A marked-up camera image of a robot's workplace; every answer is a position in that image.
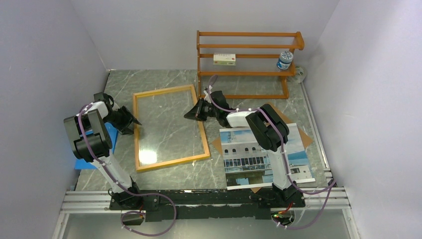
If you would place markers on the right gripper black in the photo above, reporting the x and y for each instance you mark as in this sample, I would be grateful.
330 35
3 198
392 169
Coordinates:
195 113

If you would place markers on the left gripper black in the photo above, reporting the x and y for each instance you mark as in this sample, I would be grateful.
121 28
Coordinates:
129 118

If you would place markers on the clear glass pane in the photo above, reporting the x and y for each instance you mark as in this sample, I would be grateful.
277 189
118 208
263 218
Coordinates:
168 127

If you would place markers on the yellow wooden picture frame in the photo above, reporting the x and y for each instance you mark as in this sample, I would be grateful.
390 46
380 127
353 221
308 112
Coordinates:
169 128

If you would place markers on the building and sky photo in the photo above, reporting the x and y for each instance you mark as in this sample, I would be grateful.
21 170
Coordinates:
247 164

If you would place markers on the brown frame backing board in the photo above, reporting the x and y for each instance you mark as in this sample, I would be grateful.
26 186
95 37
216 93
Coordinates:
305 138

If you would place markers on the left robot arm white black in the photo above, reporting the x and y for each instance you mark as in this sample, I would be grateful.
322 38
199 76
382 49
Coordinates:
90 141

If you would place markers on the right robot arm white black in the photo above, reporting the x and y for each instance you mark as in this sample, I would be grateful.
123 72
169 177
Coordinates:
267 127

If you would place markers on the white red medicine box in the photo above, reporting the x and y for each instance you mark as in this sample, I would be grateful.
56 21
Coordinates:
225 59

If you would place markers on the blue plastic board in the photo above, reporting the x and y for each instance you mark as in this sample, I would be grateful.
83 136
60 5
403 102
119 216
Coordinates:
112 131

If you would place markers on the orange wooden shelf rack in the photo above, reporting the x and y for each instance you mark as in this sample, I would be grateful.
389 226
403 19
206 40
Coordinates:
256 56

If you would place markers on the white blue jar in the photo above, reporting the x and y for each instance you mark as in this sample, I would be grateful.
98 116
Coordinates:
285 60

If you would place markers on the clear tape roll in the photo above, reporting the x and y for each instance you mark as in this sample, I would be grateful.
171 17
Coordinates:
300 75

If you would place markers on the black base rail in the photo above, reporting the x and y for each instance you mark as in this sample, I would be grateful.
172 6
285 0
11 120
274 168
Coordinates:
204 204

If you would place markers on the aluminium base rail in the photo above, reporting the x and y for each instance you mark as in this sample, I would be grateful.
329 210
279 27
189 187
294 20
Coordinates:
98 202

